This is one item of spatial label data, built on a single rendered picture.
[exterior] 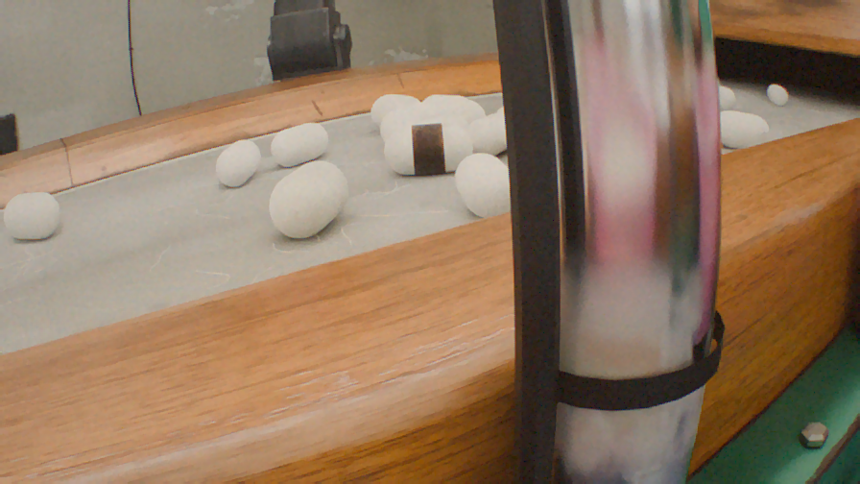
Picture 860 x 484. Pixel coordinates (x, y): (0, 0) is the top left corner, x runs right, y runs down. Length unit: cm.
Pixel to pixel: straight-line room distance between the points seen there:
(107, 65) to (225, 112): 189
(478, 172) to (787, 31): 42
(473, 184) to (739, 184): 9
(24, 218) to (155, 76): 207
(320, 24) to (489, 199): 55
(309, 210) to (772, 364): 15
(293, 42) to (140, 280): 56
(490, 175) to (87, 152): 28
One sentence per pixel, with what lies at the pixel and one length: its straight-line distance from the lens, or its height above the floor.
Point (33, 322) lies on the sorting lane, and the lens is 21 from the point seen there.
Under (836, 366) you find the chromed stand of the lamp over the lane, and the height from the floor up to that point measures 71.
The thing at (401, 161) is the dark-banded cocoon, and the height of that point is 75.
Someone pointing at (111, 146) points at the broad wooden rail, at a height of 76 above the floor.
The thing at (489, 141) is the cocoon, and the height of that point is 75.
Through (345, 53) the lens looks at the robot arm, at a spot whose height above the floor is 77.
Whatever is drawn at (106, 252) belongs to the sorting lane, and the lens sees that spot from 27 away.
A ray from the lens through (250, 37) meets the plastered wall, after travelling 247.
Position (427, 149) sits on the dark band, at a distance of 29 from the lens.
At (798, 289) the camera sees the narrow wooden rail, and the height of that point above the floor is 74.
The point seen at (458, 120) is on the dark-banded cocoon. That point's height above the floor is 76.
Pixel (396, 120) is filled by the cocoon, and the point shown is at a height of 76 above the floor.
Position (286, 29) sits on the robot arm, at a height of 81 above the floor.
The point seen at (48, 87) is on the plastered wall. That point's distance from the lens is 232.
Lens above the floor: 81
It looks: 18 degrees down
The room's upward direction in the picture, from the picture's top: 4 degrees counter-clockwise
